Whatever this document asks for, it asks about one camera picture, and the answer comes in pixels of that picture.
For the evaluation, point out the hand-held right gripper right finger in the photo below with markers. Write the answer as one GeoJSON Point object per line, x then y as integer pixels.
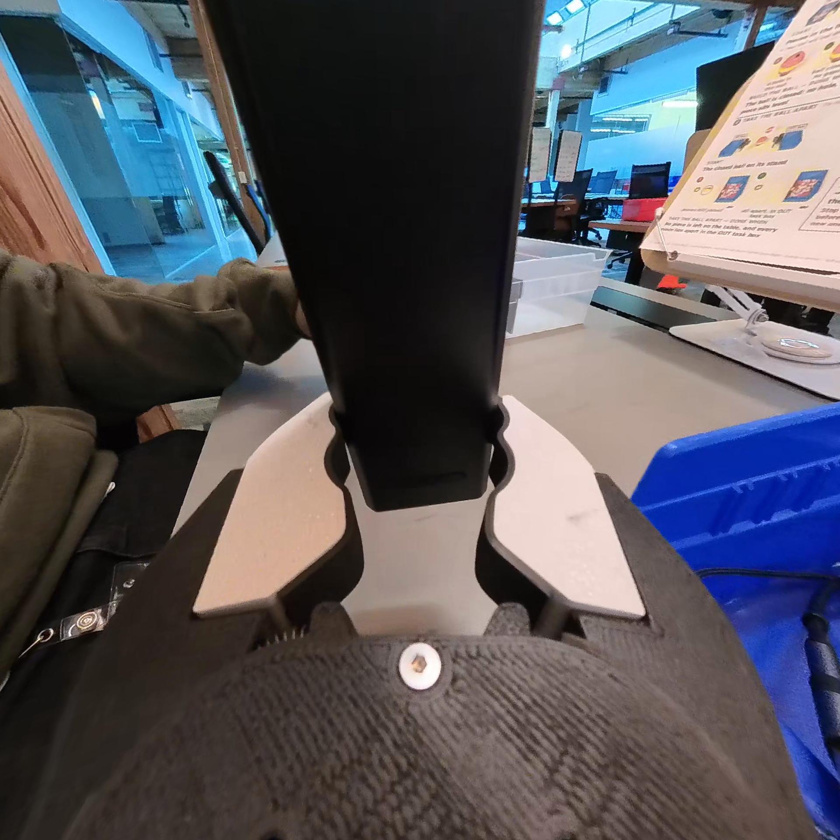
{"type": "Point", "coordinates": [564, 525]}

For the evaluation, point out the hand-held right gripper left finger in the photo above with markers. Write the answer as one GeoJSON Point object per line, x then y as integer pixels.
{"type": "Point", "coordinates": [275, 525]}

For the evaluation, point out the blue plastic bin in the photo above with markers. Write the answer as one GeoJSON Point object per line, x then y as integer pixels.
{"type": "Point", "coordinates": [754, 479]}

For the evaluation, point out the black USB hub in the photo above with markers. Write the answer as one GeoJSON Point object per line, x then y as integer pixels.
{"type": "Point", "coordinates": [394, 229]}

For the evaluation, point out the grey desk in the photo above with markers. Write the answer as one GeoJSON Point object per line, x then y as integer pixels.
{"type": "Point", "coordinates": [590, 394]}

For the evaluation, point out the person's black pants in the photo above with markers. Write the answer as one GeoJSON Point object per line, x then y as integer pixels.
{"type": "Point", "coordinates": [131, 499]}

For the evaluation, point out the clear badge holder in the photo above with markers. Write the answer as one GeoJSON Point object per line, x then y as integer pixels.
{"type": "Point", "coordinates": [85, 620]}

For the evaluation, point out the clear plastic bin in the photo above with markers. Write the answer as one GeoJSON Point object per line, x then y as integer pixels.
{"type": "Point", "coordinates": [558, 289]}

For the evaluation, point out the white stand base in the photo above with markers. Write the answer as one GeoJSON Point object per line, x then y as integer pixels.
{"type": "Point", "coordinates": [709, 331]}

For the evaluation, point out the orange cone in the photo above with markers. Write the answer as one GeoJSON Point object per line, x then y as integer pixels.
{"type": "Point", "coordinates": [669, 282]}

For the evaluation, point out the wooden office table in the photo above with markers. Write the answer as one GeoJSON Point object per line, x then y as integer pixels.
{"type": "Point", "coordinates": [617, 225]}

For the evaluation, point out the small red bin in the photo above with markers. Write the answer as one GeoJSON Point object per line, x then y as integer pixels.
{"type": "Point", "coordinates": [643, 210]}

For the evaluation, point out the small black monitor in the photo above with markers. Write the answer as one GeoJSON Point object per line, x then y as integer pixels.
{"type": "Point", "coordinates": [649, 180]}

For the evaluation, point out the white paper sign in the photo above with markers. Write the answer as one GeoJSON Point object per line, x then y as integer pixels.
{"type": "Point", "coordinates": [539, 154]}
{"type": "Point", "coordinates": [568, 156]}

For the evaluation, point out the printed instruction sheet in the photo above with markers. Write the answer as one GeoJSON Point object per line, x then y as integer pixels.
{"type": "Point", "coordinates": [774, 164]}

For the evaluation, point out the large black monitor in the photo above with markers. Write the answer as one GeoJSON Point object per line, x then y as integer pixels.
{"type": "Point", "coordinates": [728, 92]}

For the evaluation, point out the black desk rail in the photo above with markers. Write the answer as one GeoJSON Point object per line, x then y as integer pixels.
{"type": "Point", "coordinates": [643, 305]}

